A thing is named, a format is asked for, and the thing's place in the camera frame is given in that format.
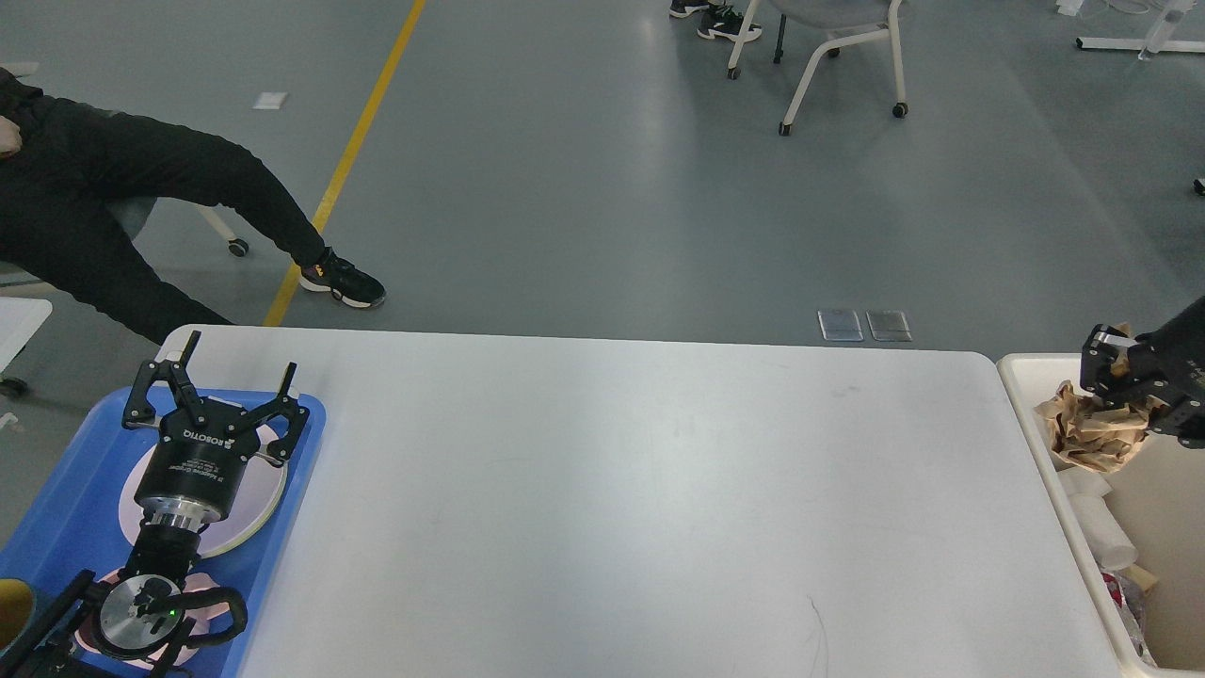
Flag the pink plate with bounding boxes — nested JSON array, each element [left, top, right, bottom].
[[117, 446, 287, 559]]

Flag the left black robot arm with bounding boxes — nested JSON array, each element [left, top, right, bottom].
[[2, 331, 324, 677]]

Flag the left floor socket cover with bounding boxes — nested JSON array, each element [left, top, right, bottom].
[[817, 308, 865, 343]]

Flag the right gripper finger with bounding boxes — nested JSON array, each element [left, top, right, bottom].
[[1153, 400, 1204, 449], [1080, 325, 1164, 408]]

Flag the black sneakers at top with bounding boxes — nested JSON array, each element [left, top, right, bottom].
[[668, 1, 763, 42]]

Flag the white stand base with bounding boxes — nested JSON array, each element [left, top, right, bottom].
[[1074, 1, 1204, 61]]

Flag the foil tray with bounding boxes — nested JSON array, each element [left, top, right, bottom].
[[1113, 589, 1158, 667]]

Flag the blue plastic tray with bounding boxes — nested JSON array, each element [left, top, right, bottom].
[[1, 389, 327, 677]]

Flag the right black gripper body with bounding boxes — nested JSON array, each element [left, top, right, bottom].
[[1129, 297, 1204, 415]]

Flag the floor socket cover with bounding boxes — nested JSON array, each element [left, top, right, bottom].
[[866, 309, 913, 343], [817, 308, 865, 343]]

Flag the brown paper bag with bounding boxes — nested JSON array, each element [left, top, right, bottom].
[[1122, 565, 1158, 595]]

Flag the crushed red can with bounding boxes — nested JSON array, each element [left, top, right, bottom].
[[1101, 571, 1131, 621]]

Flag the white paper cup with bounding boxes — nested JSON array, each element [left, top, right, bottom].
[[1068, 493, 1139, 572], [1057, 466, 1112, 499]]

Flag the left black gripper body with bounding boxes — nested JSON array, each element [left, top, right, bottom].
[[134, 396, 266, 525]]

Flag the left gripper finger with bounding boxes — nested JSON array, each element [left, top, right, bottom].
[[121, 331, 202, 434], [231, 362, 310, 468]]

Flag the light green plate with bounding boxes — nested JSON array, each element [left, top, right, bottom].
[[227, 481, 288, 558]]

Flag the seated person in black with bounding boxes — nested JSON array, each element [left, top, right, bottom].
[[1, 72, 327, 344]]

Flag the dark teal cup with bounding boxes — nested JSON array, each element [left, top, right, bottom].
[[1, 576, 39, 652]]

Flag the white frame office chair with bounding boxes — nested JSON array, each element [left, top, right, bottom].
[[769, 1, 909, 137]]

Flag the brown paper scrap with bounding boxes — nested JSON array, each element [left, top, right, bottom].
[[1024, 353, 1170, 474]]

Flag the right floor socket cover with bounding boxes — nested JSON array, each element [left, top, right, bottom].
[[866, 309, 913, 343]]

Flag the white side table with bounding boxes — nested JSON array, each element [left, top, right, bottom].
[[1, 297, 53, 372]]

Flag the white plastic bin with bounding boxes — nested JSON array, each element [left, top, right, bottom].
[[997, 353, 1204, 677]]

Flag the black sneaker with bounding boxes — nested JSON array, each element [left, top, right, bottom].
[[298, 248, 386, 309]]

